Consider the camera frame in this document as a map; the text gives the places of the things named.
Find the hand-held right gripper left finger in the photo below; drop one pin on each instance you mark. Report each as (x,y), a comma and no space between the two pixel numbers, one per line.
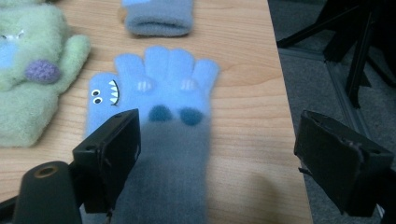
(106,161)

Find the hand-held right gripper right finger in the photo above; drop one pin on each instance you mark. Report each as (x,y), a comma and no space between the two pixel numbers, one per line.
(336,161)

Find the black tripod stand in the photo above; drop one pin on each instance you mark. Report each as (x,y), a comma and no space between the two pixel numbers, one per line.
(358,62)

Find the green fuzzy glove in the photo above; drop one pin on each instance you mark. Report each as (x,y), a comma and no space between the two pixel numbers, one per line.
(37,118)

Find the blue glove with dark dots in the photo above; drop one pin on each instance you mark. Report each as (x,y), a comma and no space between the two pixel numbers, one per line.
(168,84)

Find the blue glove with grey cuff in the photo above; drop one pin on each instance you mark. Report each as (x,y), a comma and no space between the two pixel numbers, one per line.
(158,18)

